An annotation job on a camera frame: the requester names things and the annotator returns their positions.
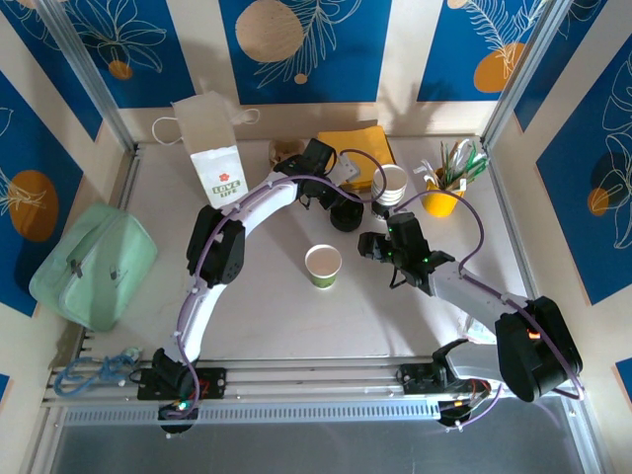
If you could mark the white wrapped straw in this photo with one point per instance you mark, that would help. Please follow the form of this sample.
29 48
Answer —
461 150

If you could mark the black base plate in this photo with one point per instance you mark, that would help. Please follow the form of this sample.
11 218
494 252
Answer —
417 377
212 382

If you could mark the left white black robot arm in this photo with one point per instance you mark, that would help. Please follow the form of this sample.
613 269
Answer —
217 257

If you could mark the black lid stack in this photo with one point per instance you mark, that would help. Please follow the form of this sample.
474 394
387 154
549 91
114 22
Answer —
345 222

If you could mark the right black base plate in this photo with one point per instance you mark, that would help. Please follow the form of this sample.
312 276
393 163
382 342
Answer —
417 377

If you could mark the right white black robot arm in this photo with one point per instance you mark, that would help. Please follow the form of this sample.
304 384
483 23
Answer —
533 345

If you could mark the aluminium frame post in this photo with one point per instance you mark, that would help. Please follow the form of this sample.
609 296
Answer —
524 74
91 74

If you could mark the yellow napkin stack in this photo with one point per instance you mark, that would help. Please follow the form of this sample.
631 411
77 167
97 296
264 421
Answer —
365 143

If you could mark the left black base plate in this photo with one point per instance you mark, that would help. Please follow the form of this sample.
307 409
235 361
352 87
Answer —
212 382

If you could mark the clear plastic package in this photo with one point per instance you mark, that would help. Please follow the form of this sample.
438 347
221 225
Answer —
476 328

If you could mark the white paper cup stack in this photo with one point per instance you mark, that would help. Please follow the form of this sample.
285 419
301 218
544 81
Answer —
390 180

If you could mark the mint green zip pouch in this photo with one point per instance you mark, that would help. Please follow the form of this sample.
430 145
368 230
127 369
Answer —
99 266

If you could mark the white paper sachet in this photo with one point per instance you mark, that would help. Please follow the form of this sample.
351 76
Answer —
427 170

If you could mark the wooden stirrer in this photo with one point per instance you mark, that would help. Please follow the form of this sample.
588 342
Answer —
443 158

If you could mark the white printed paper bag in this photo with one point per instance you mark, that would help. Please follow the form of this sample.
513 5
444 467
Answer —
217 168

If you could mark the brown cardboard cup carrier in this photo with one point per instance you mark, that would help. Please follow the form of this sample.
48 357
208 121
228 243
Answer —
284 147

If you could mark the green paper coffee cup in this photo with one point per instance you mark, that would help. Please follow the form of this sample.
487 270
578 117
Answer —
323 279

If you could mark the yellow holder cup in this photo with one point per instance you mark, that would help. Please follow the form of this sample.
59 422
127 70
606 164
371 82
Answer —
439 202

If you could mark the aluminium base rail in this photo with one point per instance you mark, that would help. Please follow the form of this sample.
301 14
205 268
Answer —
316 377

